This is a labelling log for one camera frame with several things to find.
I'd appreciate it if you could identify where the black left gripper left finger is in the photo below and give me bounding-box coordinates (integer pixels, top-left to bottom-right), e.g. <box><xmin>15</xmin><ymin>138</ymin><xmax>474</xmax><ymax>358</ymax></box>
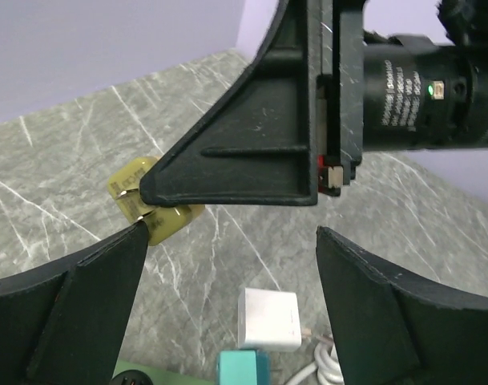
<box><xmin>0</xmin><ymin>223</ymin><xmax>148</xmax><ymax>384</ymax></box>

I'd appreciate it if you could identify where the teal plug adapter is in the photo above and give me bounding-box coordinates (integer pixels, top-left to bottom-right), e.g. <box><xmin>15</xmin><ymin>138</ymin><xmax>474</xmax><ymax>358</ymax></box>
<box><xmin>216</xmin><ymin>350</ymin><xmax>272</xmax><ymax>385</ymax></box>

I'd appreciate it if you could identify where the green power strip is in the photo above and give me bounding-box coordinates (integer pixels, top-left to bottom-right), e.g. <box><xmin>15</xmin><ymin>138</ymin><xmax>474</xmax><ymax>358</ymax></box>
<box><xmin>110</xmin><ymin>360</ymin><xmax>212</xmax><ymax>385</ymax></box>

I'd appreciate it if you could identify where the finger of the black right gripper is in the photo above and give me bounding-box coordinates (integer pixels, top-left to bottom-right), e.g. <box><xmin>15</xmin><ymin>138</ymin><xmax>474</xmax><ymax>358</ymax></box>
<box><xmin>139</xmin><ymin>1</ymin><xmax>320</xmax><ymax>206</ymax></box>

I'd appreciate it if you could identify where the white coiled cable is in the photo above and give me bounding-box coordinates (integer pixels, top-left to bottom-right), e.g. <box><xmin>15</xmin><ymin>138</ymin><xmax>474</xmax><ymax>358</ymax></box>
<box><xmin>287</xmin><ymin>334</ymin><xmax>345</xmax><ymax>385</ymax></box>

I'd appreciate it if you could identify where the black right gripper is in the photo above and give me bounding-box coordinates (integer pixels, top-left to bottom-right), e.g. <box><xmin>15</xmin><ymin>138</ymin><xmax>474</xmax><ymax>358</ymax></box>
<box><xmin>317</xmin><ymin>1</ymin><xmax>488</xmax><ymax>197</ymax></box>

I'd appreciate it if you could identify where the yellow plug adapter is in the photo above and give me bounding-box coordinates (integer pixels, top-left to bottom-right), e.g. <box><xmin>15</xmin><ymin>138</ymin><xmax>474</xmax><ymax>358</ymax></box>
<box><xmin>107</xmin><ymin>156</ymin><xmax>206</xmax><ymax>246</ymax></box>

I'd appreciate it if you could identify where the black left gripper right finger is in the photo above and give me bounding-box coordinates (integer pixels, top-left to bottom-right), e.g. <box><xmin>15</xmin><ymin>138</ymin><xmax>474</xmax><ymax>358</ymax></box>
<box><xmin>316</xmin><ymin>227</ymin><xmax>488</xmax><ymax>384</ymax></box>

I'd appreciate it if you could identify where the white plug adapter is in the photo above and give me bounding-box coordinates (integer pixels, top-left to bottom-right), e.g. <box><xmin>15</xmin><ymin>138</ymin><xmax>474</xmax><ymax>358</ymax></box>
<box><xmin>237</xmin><ymin>288</ymin><xmax>302</xmax><ymax>352</ymax></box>

